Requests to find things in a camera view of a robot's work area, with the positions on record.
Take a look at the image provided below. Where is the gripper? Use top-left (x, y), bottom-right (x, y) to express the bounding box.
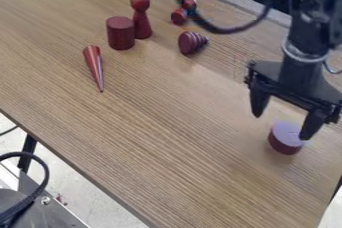
top-left (243, 39), bottom-right (342, 141)

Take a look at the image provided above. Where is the red ridged cone block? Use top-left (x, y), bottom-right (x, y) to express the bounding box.
top-left (177, 30), bottom-right (212, 55)

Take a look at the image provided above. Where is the red dumbbell-shaped block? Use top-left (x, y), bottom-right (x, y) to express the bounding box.
top-left (169, 0), bottom-right (200, 26)

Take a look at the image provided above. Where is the red pawn-shaped block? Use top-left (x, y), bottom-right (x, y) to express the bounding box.
top-left (128, 0), bottom-right (154, 40)

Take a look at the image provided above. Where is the red cylinder block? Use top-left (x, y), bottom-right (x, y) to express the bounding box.
top-left (105, 16), bottom-right (137, 51)

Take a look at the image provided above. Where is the black cable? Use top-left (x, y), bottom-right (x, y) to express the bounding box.
top-left (0, 151), bottom-right (51, 228)

